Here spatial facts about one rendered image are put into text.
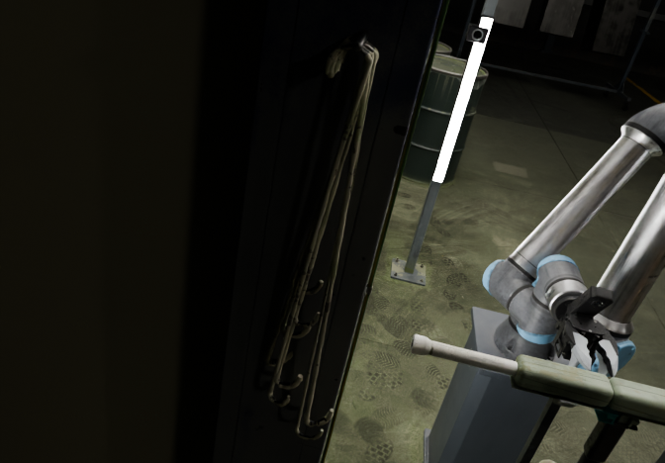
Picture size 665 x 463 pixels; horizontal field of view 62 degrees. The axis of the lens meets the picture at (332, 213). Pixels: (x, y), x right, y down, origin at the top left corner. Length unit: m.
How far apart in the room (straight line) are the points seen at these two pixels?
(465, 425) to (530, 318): 0.61
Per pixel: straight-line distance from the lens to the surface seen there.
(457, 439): 1.99
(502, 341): 1.82
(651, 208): 1.55
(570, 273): 1.36
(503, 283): 1.49
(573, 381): 1.01
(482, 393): 1.83
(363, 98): 0.57
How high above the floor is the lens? 1.73
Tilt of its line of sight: 29 degrees down
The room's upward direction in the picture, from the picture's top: 12 degrees clockwise
